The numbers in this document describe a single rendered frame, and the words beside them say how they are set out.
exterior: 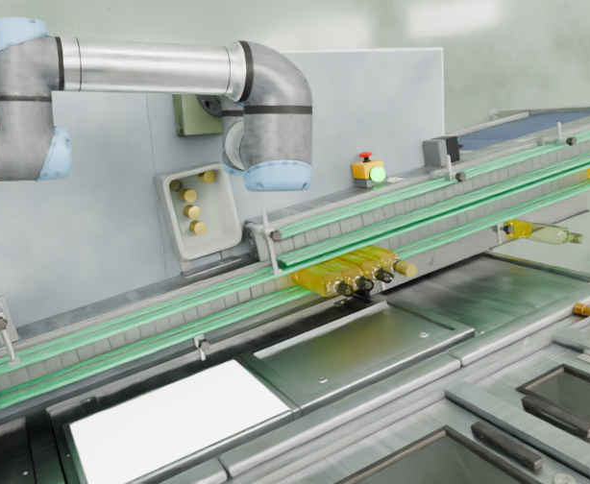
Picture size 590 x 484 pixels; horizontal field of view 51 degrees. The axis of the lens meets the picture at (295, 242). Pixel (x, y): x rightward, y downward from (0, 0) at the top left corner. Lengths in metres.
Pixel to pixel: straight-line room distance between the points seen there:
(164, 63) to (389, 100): 1.13
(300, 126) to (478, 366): 0.68
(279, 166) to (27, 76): 0.39
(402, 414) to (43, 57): 0.90
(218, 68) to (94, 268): 0.82
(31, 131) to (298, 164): 0.40
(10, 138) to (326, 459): 0.77
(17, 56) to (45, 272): 0.81
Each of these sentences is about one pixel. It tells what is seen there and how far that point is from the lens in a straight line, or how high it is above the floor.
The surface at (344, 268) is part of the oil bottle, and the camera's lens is 1.57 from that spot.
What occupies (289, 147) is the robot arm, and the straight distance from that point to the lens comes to 1.00.
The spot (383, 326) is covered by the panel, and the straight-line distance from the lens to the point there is 1.58.
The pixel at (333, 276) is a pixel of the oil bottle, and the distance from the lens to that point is 1.52.
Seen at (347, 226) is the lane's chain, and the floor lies 0.88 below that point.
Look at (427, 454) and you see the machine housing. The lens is 1.19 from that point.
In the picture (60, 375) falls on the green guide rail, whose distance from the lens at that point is 1.54.
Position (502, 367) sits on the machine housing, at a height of 1.43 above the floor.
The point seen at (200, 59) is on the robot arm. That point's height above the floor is 1.43.
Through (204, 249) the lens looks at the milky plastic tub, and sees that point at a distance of 1.63.
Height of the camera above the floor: 2.35
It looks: 61 degrees down
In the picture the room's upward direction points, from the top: 109 degrees clockwise
